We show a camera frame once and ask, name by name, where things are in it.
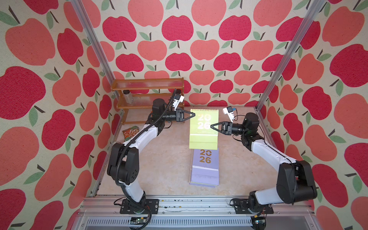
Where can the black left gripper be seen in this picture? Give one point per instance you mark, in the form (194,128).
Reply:
(180,115)

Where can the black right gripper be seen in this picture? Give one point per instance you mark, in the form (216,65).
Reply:
(225,129)

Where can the green calendar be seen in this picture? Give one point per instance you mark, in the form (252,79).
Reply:
(201,135)

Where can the purple calendar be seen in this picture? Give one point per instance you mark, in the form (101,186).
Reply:
(205,168)
(201,186)

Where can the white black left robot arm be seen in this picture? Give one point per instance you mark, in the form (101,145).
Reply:
(124,161)

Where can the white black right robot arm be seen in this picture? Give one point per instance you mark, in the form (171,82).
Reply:
(295,181)

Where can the orange wooden shelf rack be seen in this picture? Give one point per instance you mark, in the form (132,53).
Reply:
(144,93)

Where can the glass jar left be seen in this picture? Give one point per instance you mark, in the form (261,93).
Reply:
(128,96)

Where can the snack packet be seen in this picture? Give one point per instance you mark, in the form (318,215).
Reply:
(130,132)

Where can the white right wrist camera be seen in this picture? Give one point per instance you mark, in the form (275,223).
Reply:
(229,111)

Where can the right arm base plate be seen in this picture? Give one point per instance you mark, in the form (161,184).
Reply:
(250,206)

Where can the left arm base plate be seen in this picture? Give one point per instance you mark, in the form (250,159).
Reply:
(132,207)

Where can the aluminium frame rail front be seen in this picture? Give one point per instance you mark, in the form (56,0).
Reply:
(191,213)

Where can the aluminium post left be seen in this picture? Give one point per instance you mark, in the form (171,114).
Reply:
(91,35)

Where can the aluminium post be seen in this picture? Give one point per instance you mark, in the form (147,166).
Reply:
(91,35)
(311,14)

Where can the aluminium post right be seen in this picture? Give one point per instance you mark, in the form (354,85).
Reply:
(311,14)

